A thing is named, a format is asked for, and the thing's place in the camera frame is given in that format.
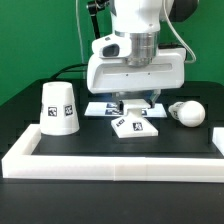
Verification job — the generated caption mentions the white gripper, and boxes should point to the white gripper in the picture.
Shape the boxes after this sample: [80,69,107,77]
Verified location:
[87,48,185,112]

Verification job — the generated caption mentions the white lamp base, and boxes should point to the white lamp base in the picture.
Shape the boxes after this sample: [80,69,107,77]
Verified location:
[111,99,158,138]

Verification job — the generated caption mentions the white lamp bulb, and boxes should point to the white lamp bulb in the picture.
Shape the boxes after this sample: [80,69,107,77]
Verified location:
[168,101,205,127]

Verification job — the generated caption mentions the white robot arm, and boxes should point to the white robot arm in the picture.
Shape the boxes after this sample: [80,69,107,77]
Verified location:
[87,0,199,111]

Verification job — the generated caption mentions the white lamp shade cone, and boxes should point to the white lamp shade cone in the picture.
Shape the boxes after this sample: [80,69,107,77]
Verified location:
[40,81,79,136]

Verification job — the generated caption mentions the white marker tag sheet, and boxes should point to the white marker tag sheet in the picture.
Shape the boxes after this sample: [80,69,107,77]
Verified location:
[85,102,167,118]

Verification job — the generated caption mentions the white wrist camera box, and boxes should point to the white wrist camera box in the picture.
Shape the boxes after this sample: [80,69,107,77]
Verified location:
[92,34,132,58]

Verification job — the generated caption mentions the black thick cable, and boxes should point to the black thick cable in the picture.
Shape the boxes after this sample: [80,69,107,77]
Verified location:
[49,62,89,82]

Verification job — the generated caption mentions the thin white cable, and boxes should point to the thin white cable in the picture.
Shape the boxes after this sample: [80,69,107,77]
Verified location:
[75,0,86,80]

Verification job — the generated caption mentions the white U-shaped frame wall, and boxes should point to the white U-shaped frame wall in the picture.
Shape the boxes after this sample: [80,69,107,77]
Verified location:
[2,124,224,183]

